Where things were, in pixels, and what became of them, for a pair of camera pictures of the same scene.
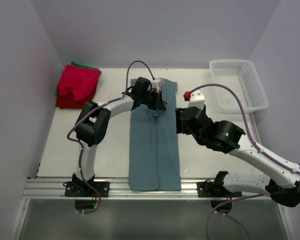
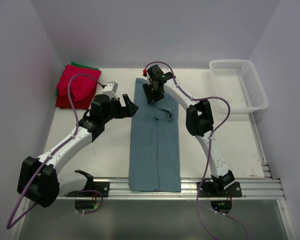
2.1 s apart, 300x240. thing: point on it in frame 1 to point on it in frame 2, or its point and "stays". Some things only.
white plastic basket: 242,76 stays
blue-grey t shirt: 154,150 stays
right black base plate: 208,189 stays
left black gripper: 158,104 to 130,107
